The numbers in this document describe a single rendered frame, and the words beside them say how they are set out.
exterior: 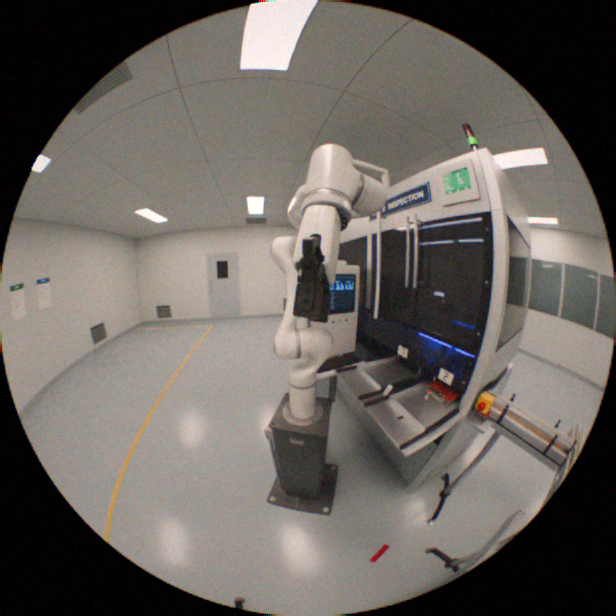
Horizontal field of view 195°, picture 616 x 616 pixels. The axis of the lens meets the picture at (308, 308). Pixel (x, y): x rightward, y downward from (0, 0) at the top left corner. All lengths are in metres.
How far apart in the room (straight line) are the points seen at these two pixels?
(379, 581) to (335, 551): 0.41
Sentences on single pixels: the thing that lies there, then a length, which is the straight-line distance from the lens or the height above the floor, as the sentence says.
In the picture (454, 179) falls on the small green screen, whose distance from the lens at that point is 1.04.
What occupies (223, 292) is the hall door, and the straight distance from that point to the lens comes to 5.92.
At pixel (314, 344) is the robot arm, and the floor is 1.24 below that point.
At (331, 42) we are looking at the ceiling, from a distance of 1.54.
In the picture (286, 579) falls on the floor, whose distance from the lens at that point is 1.52.
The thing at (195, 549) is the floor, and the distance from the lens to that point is 1.66.
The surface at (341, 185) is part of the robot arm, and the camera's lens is 0.31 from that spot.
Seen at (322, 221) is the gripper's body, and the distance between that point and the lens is 0.25.
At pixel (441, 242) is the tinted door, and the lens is 1.02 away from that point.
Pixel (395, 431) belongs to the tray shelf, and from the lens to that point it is 0.86.
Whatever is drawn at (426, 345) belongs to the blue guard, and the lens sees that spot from 1.08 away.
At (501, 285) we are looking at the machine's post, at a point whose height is 1.50.
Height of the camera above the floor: 1.50
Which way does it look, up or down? 12 degrees down
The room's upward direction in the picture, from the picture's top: straight up
